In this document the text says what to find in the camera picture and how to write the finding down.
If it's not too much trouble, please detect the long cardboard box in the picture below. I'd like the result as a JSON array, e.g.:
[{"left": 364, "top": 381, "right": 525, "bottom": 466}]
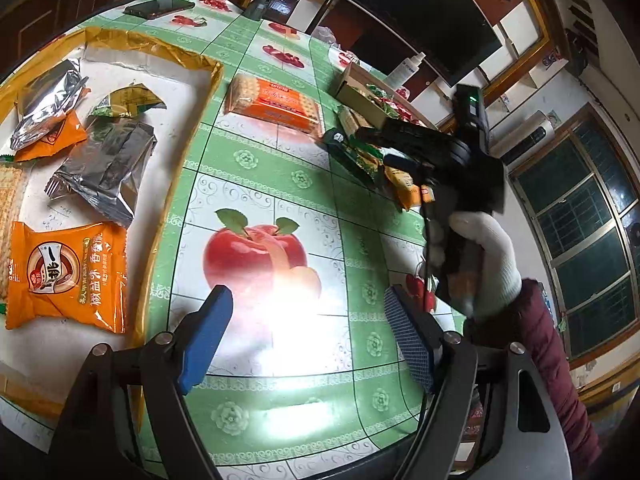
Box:
[{"left": 334, "top": 59, "right": 443, "bottom": 133}]

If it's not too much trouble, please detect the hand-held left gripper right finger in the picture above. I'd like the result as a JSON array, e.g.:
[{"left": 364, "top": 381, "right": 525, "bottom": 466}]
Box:
[{"left": 384, "top": 284, "right": 573, "bottom": 480}]

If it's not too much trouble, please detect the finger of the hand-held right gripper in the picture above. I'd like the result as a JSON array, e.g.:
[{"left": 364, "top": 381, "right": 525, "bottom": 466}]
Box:
[
  {"left": 384, "top": 156, "right": 432, "bottom": 175},
  {"left": 356, "top": 124, "right": 453, "bottom": 153}
]

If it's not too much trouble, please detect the orange round-logo snack packet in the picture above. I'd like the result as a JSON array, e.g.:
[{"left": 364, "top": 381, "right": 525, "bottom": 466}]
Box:
[{"left": 6, "top": 221, "right": 129, "bottom": 335}]

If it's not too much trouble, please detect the yellow green snack packet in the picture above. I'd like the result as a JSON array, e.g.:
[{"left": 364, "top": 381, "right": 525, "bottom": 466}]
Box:
[{"left": 89, "top": 85, "right": 167, "bottom": 122}]

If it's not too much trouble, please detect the clear plastic bag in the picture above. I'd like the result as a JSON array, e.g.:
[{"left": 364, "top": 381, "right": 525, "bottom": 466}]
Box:
[{"left": 312, "top": 25, "right": 343, "bottom": 48}]

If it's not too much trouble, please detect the white spray bottle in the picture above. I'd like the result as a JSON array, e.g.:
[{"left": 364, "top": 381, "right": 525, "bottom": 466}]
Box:
[{"left": 387, "top": 52, "right": 427, "bottom": 87}]

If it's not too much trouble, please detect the clear dark-band cracker packet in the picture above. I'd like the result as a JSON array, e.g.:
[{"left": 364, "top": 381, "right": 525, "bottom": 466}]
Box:
[{"left": 339, "top": 105, "right": 373, "bottom": 137}]

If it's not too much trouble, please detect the silver black snack packet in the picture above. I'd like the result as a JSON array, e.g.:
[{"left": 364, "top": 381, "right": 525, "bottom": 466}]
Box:
[{"left": 46, "top": 120, "right": 157, "bottom": 227}]

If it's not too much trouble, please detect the person's right hand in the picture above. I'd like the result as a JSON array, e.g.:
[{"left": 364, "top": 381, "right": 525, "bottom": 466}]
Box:
[{"left": 425, "top": 209, "right": 524, "bottom": 322}]

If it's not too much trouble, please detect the pile of red green packets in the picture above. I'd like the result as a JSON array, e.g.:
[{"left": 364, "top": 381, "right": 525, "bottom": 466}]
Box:
[{"left": 367, "top": 85, "right": 426, "bottom": 126}]

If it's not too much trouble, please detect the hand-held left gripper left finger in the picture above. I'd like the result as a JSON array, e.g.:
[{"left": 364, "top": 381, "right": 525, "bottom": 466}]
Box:
[{"left": 47, "top": 284, "right": 235, "bottom": 480}]

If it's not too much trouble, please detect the white tray with yellow tape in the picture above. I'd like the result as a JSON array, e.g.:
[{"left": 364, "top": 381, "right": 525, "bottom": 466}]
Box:
[{"left": 0, "top": 27, "right": 225, "bottom": 421}]

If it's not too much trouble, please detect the dark green snack packet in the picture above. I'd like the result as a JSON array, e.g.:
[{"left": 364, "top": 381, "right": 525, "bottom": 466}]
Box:
[{"left": 324, "top": 129, "right": 383, "bottom": 188}]

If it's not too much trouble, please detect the black flat television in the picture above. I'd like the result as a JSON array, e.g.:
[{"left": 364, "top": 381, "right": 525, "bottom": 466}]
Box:
[{"left": 347, "top": 0, "right": 503, "bottom": 86}]

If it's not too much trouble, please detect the black smartphone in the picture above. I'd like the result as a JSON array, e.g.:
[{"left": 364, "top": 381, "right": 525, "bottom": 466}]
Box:
[{"left": 124, "top": 0, "right": 196, "bottom": 20}]

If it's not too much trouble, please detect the person's right forearm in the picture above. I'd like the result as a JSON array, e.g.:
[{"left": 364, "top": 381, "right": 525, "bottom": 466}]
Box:
[{"left": 462, "top": 277, "right": 603, "bottom": 480}]

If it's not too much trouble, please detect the large orange cracker pack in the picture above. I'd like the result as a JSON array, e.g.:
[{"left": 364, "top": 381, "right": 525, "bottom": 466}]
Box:
[{"left": 224, "top": 74, "right": 325, "bottom": 137}]

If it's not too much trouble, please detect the silver foil snack packet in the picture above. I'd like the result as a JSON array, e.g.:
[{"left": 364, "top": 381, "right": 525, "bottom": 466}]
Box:
[{"left": 10, "top": 59, "right": 90, "bottom": 152}]

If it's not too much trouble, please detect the white standing air conditioner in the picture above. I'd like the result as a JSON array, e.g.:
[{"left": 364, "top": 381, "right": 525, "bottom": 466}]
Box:
[{"left": 500, "top": 110, "right": 557, "bottom": 166}]

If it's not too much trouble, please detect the clear green-edged cracker packet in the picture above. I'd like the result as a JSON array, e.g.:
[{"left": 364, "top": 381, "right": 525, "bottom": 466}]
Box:
[{"left": 0, "top": 155, "right": 27, "bottom": 306}]

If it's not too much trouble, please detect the dark framed window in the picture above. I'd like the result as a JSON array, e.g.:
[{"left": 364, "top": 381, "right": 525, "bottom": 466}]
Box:
[{"left": 510, "top": 102, "right": 640, "bottom": 361}]

